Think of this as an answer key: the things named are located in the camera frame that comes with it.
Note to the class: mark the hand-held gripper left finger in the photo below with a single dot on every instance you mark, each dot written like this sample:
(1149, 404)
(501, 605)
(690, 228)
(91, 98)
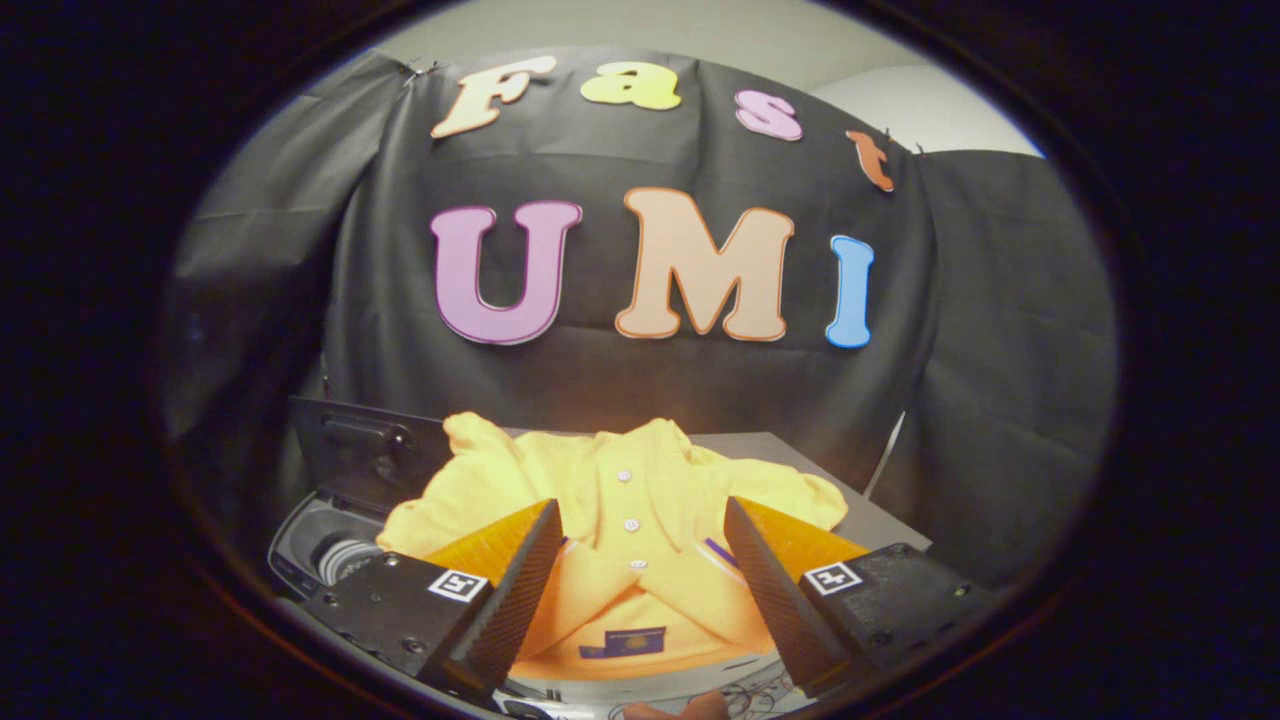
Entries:
(520, 590)

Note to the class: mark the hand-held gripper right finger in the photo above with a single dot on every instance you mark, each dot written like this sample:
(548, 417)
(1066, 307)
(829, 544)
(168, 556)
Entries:
(768, 590)

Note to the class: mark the orange button shirt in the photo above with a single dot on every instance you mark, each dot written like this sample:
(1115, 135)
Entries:
(640, 480)

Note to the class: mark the cream cabinet with dark frame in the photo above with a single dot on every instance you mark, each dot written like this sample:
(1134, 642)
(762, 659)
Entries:
(870, 525)

